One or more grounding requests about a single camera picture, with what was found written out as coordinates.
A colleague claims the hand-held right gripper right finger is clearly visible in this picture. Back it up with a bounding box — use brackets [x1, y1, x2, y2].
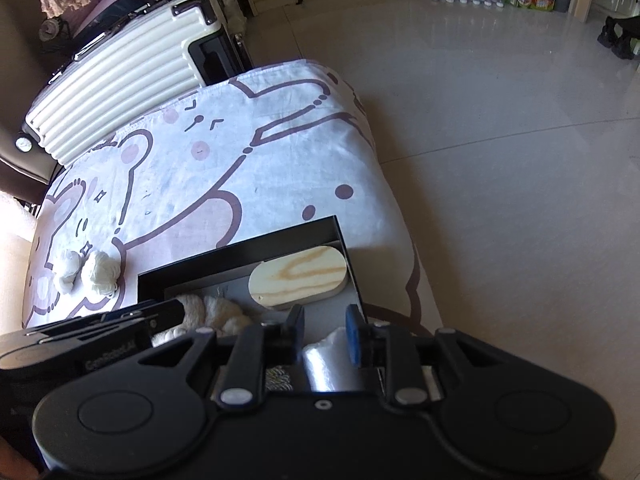
[345, 304, 523, 407]

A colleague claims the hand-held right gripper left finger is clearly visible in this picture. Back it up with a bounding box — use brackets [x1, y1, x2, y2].
[127, 304, 307, 407]

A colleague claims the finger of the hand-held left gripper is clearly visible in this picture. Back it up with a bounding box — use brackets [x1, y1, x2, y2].
[97, 297, 187, 333]

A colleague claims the blue gold twisted rope tassel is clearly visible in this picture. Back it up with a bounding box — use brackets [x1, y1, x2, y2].
[264, 365, 301, 392]

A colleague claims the cream fluffy plush toy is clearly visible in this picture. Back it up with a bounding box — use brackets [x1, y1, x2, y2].
[150, 294, 257, 349]

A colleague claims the black box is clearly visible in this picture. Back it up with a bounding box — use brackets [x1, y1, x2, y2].
[137, 215, 372, 394]

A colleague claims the person's left hand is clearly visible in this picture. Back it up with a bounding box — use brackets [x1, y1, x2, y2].
[0, 435, 42, 480]

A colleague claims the white plastic roll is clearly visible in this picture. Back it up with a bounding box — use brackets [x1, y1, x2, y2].
[302, 327, 364, 394]

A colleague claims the oval wooden block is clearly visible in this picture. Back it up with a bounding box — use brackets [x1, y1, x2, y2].
[248, 243, 349, 311]

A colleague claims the cartoon bear printed bed sheet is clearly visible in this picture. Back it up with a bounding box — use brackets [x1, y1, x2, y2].
[20, 59, 444, 342]

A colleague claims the brown curtain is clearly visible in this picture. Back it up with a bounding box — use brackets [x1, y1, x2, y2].
[0, 147, 57, 207]

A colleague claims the white ribbed suitcase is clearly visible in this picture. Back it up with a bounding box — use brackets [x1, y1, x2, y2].
[14, 0, 257, 167]

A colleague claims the black round device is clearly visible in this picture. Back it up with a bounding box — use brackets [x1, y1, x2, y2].
[38, 17, 74, 54]

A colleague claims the dark blue cloth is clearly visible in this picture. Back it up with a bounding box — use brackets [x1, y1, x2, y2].
[94, 0, 153, 23]

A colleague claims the black stool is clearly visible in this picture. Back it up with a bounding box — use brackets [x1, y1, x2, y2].
[597, 15, 640, 60]

